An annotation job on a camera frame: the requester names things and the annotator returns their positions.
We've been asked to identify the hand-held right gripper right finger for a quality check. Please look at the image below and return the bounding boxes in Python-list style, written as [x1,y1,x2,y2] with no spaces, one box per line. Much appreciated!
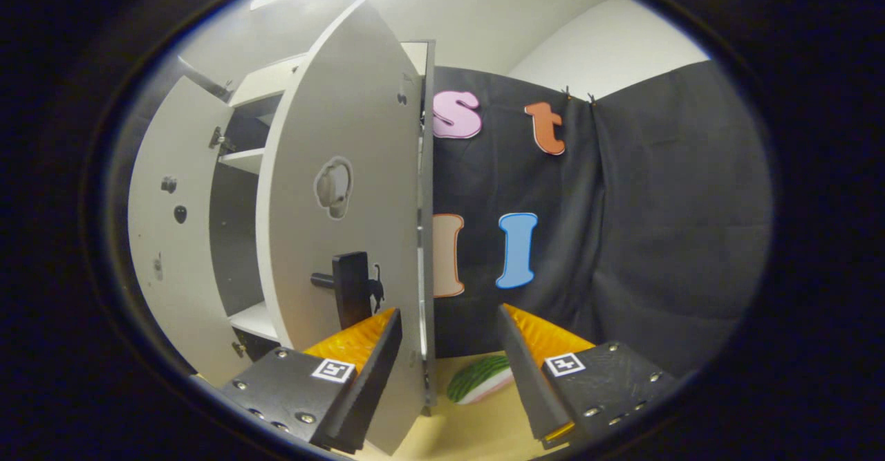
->
[498,303,678,449]

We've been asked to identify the black door handle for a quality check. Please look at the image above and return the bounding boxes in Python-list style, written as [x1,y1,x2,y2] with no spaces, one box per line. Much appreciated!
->
[310,252,375,331]

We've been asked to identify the white cabinet door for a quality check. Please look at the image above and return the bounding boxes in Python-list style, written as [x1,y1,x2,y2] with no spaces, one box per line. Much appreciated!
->
[256,0,425,456]
[128,76,262,387]

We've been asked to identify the green striped watermelon toy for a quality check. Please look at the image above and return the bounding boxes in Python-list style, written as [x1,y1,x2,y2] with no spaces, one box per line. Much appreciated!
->
[446,354,516,405]

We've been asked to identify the black backdrop cloth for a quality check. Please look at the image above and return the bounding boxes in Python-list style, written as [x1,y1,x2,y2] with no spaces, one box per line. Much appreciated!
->
[423,60,775,379]

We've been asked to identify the white cabinet shelf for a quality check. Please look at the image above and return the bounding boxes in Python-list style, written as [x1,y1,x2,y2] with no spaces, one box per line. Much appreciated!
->
[219,147,268,176]
[228,302,281,344]

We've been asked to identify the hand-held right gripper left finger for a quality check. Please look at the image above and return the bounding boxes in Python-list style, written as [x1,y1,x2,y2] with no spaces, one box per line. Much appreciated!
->
[220,308,404,453]

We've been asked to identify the white and grey cabinet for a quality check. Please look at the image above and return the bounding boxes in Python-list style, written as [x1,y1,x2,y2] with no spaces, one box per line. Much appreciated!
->
[207,39,438,417]

